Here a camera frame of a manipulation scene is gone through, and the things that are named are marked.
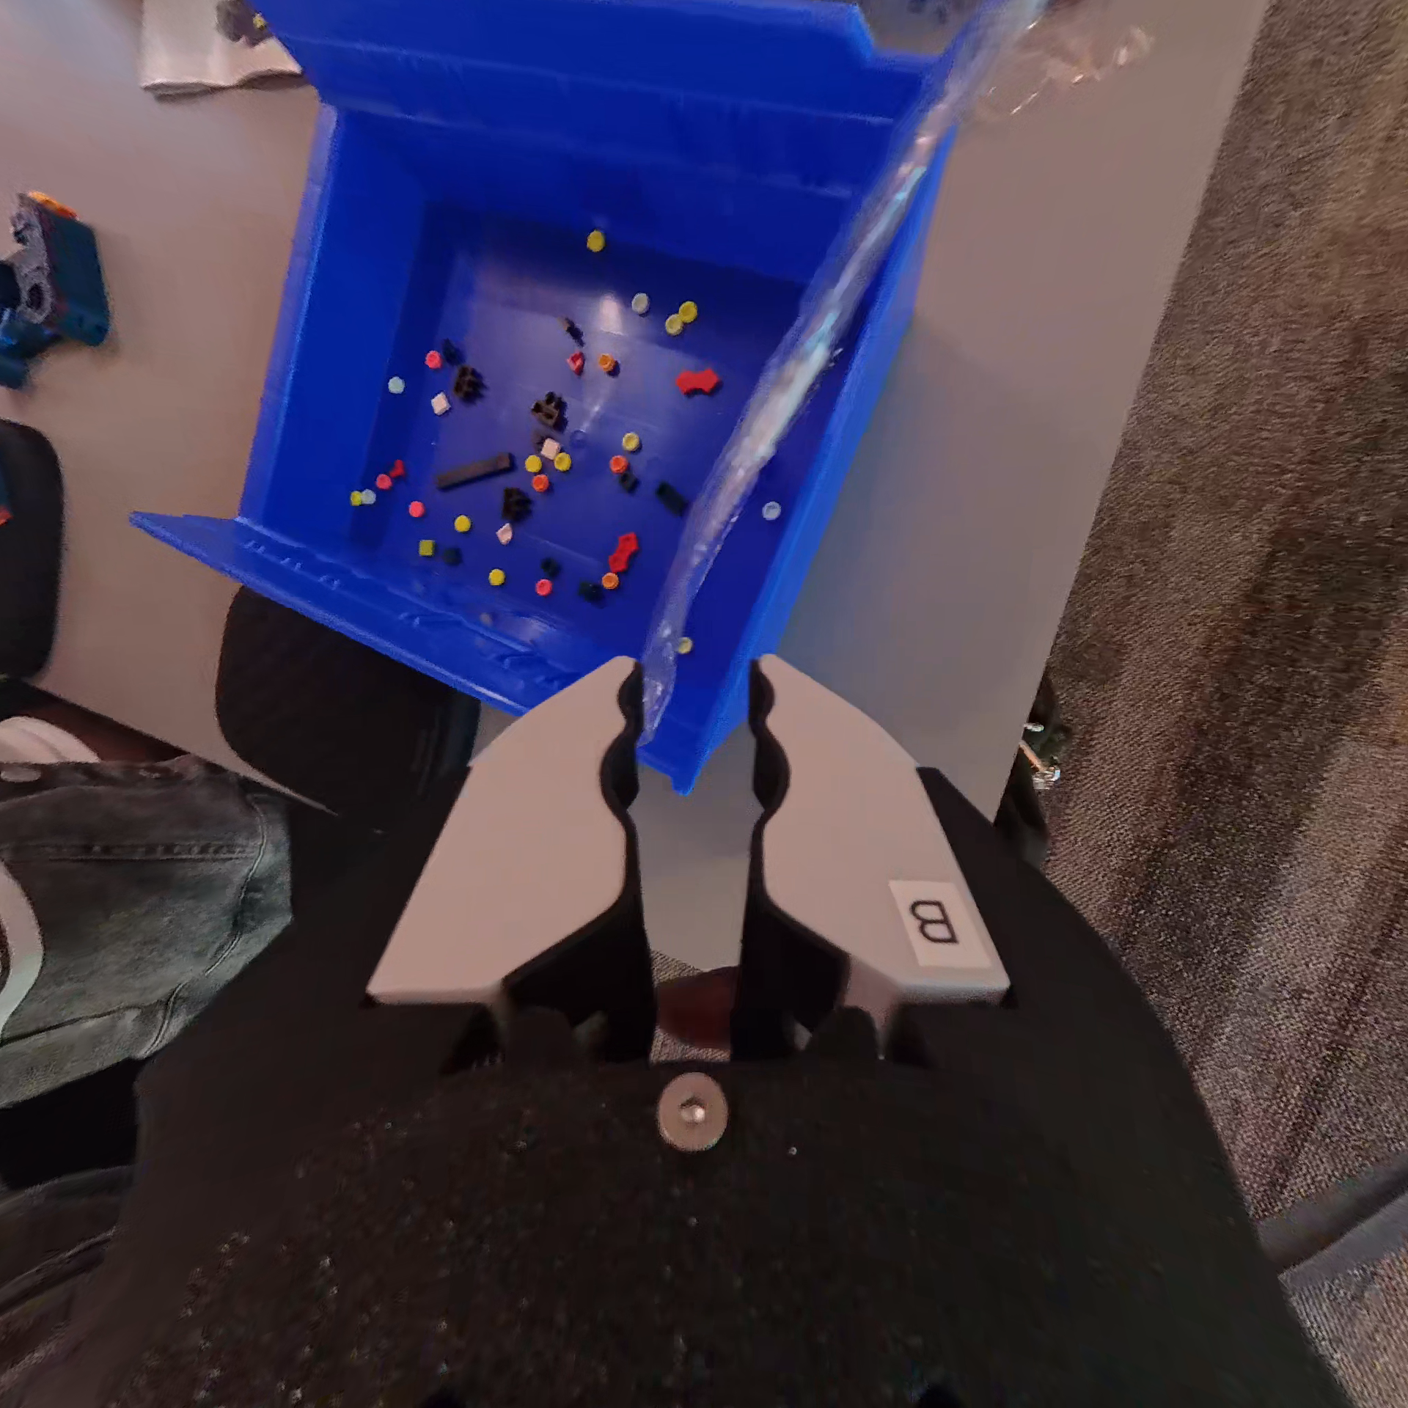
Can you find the clear plastic bag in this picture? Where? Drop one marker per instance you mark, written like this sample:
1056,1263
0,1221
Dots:
791,363

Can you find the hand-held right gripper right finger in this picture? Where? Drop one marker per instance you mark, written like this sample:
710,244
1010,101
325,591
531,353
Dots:
858,847

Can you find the blue brick-built game console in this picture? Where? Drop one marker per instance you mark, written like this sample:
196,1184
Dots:
72,286

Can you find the instruction booklet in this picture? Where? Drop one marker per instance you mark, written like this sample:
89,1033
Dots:
186,56

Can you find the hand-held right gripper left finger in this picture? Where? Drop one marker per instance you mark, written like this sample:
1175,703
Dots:
516,869

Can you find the small black cushioned pad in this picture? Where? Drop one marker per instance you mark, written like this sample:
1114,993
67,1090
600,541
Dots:
330,693

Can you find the blue plastic bin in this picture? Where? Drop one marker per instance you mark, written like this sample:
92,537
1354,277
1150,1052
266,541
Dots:
362,165

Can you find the scattered small colourful bricks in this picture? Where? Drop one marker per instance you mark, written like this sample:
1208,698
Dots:
472,474

